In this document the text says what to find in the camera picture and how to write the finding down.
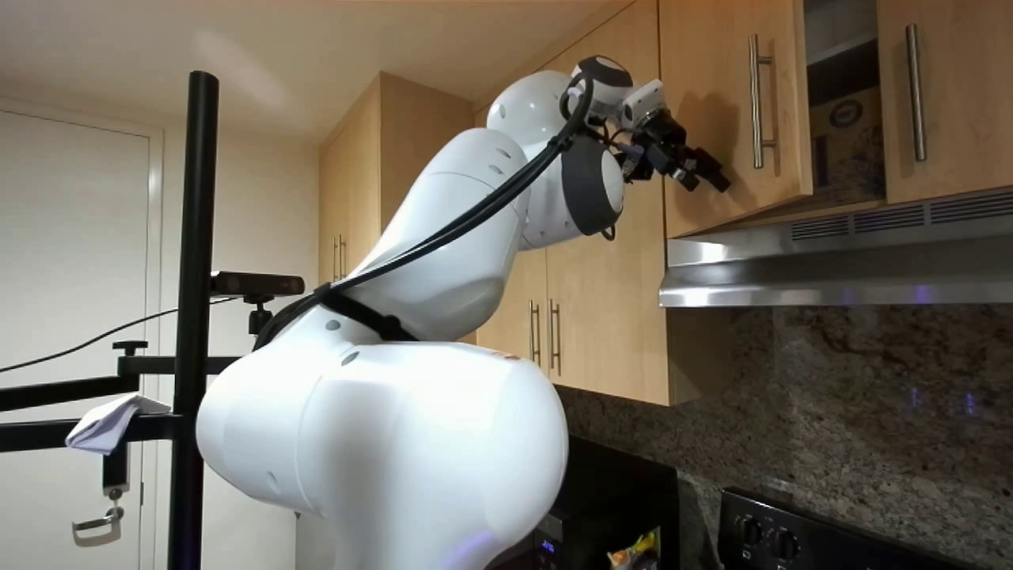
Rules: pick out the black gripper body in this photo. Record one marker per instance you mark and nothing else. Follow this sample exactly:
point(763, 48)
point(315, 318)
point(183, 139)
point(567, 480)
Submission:
point(655, 146)

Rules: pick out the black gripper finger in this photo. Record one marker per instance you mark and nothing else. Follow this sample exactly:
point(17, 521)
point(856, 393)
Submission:
point(708, 170)
point(689, 178)

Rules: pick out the light wood overhead cabinet door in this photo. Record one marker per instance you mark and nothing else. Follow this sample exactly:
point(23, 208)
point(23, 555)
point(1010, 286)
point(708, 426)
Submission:
point(735, 76)

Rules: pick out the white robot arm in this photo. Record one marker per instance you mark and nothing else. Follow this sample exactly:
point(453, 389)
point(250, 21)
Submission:
point(369, 406)

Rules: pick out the white cabinet shelf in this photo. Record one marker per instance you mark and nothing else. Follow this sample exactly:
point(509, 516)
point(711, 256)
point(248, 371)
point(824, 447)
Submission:
point(831, 42)

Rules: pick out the right overhead cabinet door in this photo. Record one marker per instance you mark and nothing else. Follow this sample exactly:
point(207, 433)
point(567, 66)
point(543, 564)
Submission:
point(945, 96)

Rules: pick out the tall light wood cabinet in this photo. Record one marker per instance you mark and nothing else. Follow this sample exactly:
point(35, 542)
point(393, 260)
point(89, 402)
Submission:
point(375, 156)

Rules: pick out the brown Fiji cardboard box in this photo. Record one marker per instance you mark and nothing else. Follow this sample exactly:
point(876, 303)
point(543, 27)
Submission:
point(850, 146)

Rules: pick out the stainless steel range hood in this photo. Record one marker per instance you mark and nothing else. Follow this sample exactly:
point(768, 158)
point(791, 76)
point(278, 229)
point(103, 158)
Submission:
point(945, 251)

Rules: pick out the black microwave appliance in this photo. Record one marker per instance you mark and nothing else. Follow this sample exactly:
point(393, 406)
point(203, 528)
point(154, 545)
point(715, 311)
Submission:
point(606, 505)

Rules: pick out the black stove control panel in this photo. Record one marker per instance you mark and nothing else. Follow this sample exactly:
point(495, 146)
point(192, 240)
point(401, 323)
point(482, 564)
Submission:
point(758, 534)

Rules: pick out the black vertical stand pole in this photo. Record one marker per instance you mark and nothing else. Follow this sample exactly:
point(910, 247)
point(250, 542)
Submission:
point(183, 537)

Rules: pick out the white crumpled cloth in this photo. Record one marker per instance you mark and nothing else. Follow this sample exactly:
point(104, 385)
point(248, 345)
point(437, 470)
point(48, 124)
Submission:
point(103, 427)

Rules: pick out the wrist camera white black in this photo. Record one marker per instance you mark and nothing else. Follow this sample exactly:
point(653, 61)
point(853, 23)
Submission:
point(639, 106)

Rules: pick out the lower wood wall cabinets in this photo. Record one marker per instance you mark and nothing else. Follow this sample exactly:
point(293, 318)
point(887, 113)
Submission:
point(585, 311)

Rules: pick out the black camera on stand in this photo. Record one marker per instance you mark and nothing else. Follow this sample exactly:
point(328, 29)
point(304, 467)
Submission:
point(254, 289)

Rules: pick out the silver clamp on strap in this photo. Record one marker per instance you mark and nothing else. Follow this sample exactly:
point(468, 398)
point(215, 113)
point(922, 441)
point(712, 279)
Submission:
point(114, 481)

